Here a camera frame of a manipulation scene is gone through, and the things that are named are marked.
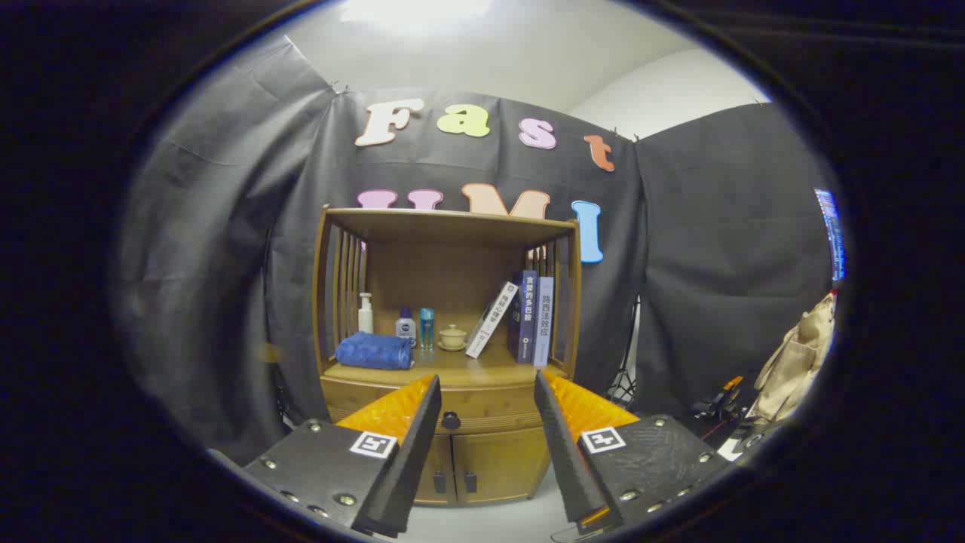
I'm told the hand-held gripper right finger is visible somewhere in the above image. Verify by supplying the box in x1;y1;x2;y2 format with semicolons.
534;370;731;536

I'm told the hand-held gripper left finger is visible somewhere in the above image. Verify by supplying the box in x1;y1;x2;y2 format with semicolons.
245;375;443;539

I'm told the wooden drawer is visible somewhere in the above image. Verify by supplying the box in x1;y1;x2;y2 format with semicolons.
323;376;562;438

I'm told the narrow wooden cabinet door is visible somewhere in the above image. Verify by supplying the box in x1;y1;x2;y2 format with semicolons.
411;434;457;505

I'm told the wide wooden cabinet door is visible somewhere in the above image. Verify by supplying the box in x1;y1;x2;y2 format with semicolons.
452;426;551;504

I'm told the wooden countertop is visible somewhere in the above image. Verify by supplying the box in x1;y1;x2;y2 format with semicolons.
323;343;566;389

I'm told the wooden cabinet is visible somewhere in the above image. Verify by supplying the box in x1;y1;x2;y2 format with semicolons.
313;205;583;508

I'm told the black tripod stand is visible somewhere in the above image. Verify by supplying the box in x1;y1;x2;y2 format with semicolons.
607;294;642;408

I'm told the blue rolled towel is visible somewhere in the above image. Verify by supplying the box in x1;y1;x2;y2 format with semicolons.
335;332;414;371

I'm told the black book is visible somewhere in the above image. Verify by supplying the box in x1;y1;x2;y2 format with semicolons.
507;283;522;361

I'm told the pale lilac book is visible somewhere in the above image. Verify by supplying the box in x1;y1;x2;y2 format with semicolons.
534;276;555;368

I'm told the dark blue book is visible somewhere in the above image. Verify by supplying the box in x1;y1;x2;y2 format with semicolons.
519;270;538;365

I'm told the white book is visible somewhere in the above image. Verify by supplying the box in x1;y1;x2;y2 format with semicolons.
465;281;521;359

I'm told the black and orange clamp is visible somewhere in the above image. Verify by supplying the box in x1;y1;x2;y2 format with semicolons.
692;376;747;423

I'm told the beige bag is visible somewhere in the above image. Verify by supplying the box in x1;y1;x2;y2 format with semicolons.
750;293;838;423

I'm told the black backdrop cloth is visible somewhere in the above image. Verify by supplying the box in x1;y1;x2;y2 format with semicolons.
113;34;838;465

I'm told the computer monitor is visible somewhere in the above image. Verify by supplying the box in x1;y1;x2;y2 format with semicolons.
814;189;847;281

